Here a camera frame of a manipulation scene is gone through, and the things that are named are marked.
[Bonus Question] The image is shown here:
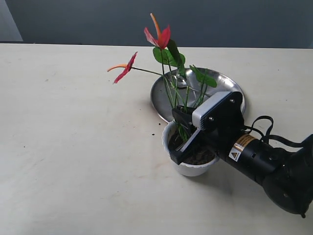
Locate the steel spoon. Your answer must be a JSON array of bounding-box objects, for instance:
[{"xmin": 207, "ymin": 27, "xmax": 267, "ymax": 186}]
[{"xmin": 172, "ymin": 75, "xmax": 201, "ymax": 93}]

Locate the round steel plate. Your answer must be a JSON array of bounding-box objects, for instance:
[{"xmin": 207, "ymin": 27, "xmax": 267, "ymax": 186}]
[{"xmin": 150, "ymin": 68, "xmax": 242, "ymax": 122}]

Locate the dark soil in pot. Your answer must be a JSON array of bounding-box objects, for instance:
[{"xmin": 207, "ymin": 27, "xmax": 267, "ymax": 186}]
[{"xmin": 168, "ymin": 131, "xmax": 216, "ymax": 165}]

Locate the red artificial flower bunch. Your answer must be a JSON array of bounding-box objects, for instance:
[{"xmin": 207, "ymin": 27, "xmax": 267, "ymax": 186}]
[{"xmin": 107, "ymin": 12, "xmax": 218, "ymax": 142}]

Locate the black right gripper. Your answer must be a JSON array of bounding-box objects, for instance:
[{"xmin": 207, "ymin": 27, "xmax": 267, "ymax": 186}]
[{"xmin": 170, "ymin": 105, "xmax": 244, "ymax": 165}]

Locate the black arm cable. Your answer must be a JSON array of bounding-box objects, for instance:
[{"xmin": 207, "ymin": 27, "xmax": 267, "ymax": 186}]
[{"xmin": 244, "ymin": 116, "xmax": 306, "ymax": 149}]

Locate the white scalloped flower pot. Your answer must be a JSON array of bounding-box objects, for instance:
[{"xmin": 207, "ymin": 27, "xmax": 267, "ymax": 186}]
[{"xmin": 162, "ymin": 121, "xmax": 219, "ymax": 177}]

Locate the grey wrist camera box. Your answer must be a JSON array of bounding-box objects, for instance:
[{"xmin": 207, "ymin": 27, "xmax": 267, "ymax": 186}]
[{"xmin": 192, "ymin": 92, "xmax": 244, "ymax": 130}]

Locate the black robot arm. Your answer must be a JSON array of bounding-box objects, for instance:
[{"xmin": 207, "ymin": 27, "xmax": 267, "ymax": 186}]
[{"xmin": 169, "ymin": 104, "xmax": 313, "ymax": 216}]

